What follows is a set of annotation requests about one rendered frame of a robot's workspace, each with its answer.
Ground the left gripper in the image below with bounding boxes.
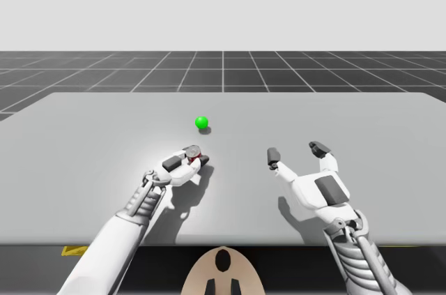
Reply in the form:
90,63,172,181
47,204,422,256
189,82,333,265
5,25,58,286
152,146,210,186

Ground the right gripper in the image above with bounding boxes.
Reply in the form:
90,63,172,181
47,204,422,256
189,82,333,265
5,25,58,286
266,140,351,221

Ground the tan robot part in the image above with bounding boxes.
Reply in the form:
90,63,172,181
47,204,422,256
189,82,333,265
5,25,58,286
180,245,267,295

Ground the red and white can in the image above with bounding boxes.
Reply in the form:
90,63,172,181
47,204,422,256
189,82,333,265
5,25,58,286
184,145,203,166

